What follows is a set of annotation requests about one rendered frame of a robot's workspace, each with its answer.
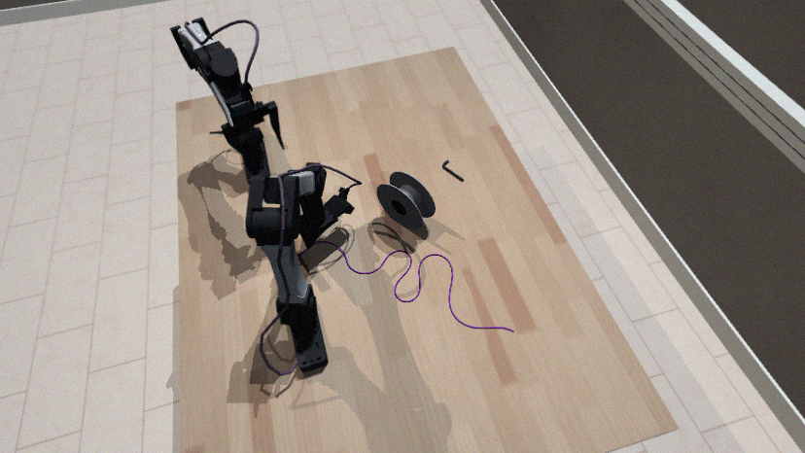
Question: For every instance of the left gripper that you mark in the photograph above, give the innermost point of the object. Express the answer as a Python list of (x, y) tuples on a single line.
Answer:
[(250, 119)]

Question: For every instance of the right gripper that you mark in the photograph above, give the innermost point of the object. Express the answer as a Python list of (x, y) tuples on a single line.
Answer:
[(311, 224)]

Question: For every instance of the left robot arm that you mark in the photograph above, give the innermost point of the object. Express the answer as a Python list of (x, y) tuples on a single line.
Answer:
[(223, 62)]

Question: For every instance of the grey cable reel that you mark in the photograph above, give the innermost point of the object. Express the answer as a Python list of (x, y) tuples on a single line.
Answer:
[(406, 200)]

